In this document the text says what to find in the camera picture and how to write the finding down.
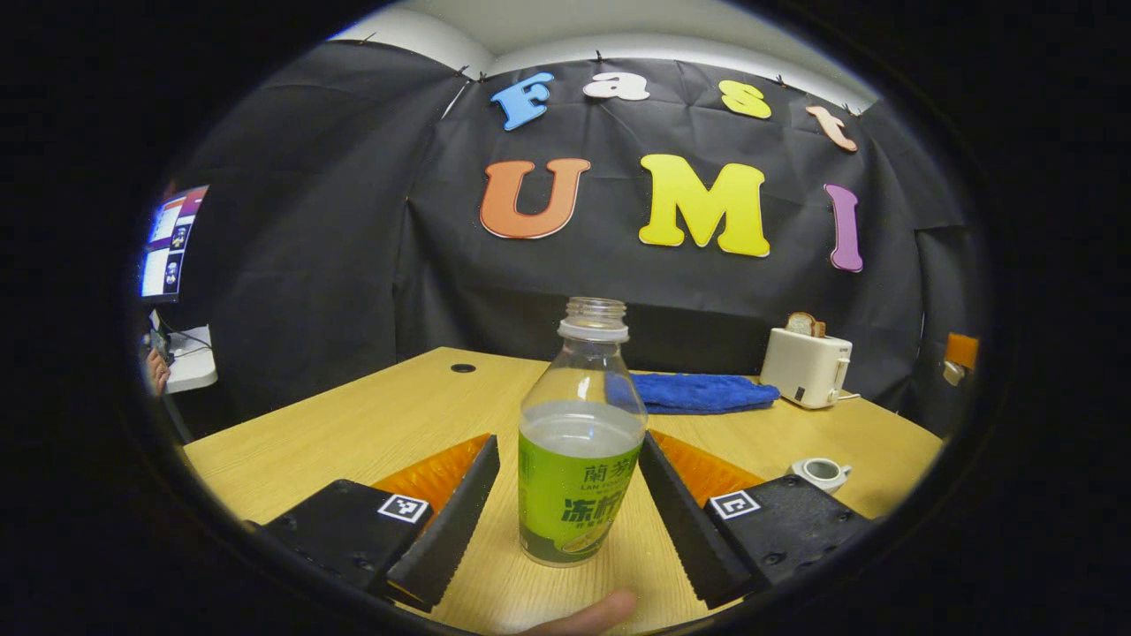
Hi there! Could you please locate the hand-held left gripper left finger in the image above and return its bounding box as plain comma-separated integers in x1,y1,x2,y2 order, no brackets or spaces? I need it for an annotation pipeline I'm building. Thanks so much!
256,433,501,613

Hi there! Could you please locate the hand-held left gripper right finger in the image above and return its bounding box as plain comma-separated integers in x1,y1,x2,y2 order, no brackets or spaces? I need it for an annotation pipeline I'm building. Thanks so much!
638,430,876,610

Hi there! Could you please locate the clear green label water bottle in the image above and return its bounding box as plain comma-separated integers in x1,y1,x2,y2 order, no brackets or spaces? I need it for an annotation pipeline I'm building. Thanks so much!
518,297,649,568

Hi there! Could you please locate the white teacup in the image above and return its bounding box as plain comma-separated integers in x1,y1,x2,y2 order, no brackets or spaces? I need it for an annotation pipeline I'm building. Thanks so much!
788,458,854,495

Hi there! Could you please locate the blue towel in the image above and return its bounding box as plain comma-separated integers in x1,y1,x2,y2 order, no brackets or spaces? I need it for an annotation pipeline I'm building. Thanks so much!
629,372,782,416

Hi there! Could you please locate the white toaster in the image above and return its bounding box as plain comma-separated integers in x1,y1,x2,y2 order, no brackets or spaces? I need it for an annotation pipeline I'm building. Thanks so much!
760,327,854,410

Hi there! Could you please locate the white desk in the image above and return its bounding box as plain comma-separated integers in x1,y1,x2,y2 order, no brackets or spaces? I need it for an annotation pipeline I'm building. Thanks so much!
150,325,219,395

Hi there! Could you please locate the orange object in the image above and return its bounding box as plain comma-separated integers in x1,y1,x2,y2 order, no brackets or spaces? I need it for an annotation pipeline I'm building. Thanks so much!
942,331,981,387

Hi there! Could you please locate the computer monitor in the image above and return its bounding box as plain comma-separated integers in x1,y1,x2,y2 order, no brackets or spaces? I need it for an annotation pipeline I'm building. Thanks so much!
140,184,210,306

